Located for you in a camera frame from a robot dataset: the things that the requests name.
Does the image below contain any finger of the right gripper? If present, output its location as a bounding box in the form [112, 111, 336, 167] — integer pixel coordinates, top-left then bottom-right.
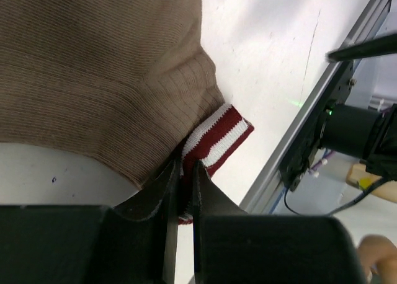
[326, 33, 397, 63]

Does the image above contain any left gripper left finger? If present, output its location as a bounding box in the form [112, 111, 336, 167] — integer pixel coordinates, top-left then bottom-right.
[1, 160, 181, 283]

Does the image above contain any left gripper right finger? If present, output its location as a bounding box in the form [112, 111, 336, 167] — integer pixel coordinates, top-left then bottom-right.
[192, 162, 366, 283]

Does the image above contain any brown sock with striped cuff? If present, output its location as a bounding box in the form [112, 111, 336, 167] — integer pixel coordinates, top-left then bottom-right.
[1, 0, 254, 224]

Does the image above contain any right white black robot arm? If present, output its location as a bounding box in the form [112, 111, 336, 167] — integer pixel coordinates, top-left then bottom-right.
[320, 33, 396, 181]

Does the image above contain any aluminium frame rail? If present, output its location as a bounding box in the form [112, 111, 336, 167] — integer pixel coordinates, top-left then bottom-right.
[240, 0, 392, 214]

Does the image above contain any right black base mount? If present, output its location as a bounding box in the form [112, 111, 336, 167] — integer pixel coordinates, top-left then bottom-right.
[279, 61, 354, 191]

